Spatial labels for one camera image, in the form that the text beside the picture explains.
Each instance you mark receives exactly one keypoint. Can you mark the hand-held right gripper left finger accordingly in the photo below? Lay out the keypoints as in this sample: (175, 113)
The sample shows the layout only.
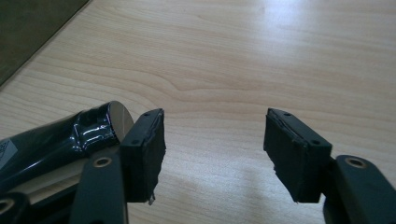
(141, 155)

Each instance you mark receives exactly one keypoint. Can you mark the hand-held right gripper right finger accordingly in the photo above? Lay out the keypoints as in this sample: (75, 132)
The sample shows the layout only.
(295, 158)

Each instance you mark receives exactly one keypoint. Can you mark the glossy black tube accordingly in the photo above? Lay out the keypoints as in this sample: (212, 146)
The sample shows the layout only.
(59, 144)

